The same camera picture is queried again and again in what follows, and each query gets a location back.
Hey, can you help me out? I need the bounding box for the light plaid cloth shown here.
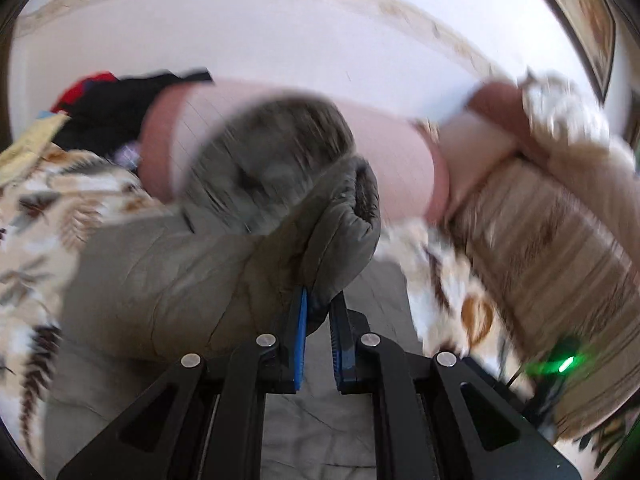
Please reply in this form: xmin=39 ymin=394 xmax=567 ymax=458
xmin=115 ymin=142 xmax=142 ymax=167

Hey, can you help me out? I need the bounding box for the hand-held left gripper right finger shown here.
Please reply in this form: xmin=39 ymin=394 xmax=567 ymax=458
xmin=327 ymin=296 xmax=581 ymax=480

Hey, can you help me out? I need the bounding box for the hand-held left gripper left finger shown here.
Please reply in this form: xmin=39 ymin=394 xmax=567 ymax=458
xmin=56 ymin=287 xmax=308 ymax=480

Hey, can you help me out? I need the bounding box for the pale yellow cloth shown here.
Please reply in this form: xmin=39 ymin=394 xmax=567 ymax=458
xmin=0 ymin=112 xmax=71 ymax=186

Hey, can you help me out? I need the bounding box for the brown wooden framed panel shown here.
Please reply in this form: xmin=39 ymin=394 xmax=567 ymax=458
xmin=515 ymin=0 xmax=618 ymax=101

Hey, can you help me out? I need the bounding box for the white crumpled cloth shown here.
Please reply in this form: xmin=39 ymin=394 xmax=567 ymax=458
xmin=520 ymin=72 xmax=611 ymax=151

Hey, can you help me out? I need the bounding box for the red cloth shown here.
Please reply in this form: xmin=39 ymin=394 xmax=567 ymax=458
xmin=52 ymin=74 xmax=118 ymax=113

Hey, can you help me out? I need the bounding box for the leaf print blanket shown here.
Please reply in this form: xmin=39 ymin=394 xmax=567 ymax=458
xmin=0 ymin=140 xmax=636 ymax=466

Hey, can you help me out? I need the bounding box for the grey quilted jacket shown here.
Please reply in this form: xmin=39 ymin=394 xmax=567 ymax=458
xmin=42 ymin=97 xmax=418 ymax=480

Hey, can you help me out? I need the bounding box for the striped sofa cushion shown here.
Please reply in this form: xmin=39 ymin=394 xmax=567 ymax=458
xmin=445 ymin=155 xmax=640 ymax=441

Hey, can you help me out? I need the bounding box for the black clothing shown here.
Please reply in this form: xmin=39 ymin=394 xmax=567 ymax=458
xmin=52 ymin=70 xmax=213 ymax=161

